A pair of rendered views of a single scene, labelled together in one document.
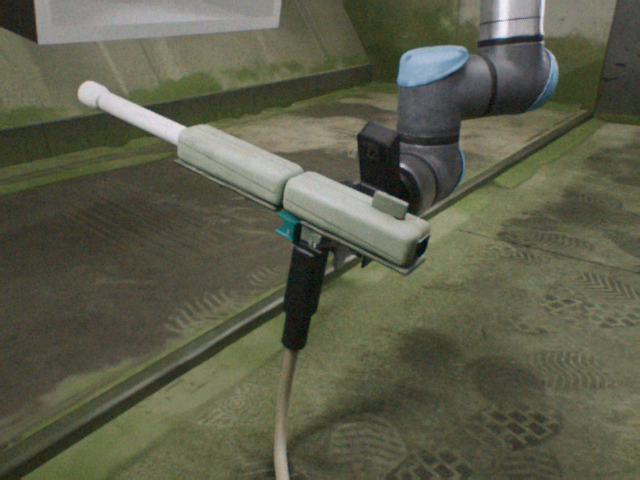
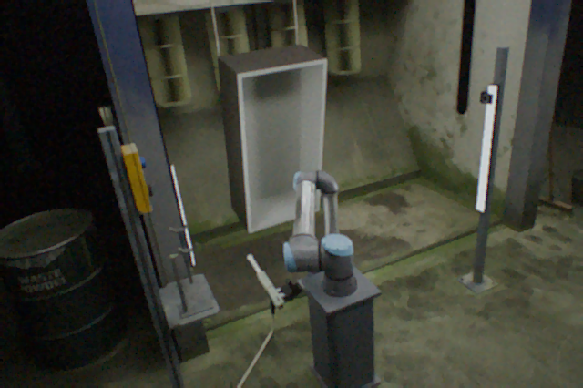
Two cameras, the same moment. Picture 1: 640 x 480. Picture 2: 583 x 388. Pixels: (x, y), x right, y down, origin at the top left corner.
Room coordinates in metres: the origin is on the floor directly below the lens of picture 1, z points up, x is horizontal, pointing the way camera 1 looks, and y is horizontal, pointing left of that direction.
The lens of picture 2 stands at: (-1.20, -1.29, 2.04)
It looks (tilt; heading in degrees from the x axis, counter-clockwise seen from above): 25 degrees down; 32
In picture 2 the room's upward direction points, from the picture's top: 6 degrees counter-clockwise
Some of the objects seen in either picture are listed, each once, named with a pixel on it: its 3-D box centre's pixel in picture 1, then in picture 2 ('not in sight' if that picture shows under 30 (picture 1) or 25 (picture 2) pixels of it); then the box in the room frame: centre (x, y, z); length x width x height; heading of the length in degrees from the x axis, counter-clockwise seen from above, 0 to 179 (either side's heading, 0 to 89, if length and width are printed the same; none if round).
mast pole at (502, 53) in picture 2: not in sight; (488, 178); (1.62, -1.07, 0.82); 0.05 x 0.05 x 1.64; 53
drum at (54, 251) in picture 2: not in sight; (65, 289); (0.00, 1.20, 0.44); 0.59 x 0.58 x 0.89; 124
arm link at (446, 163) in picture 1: (423, 172); not in sight; (0.84, -0.15, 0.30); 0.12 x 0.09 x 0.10; 147
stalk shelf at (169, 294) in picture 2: not in sight; (188, 300); (-0.07, 0.01, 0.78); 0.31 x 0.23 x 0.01; 53
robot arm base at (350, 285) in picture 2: not in sight; (339, 277); (0.46, -0.51, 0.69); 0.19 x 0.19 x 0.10
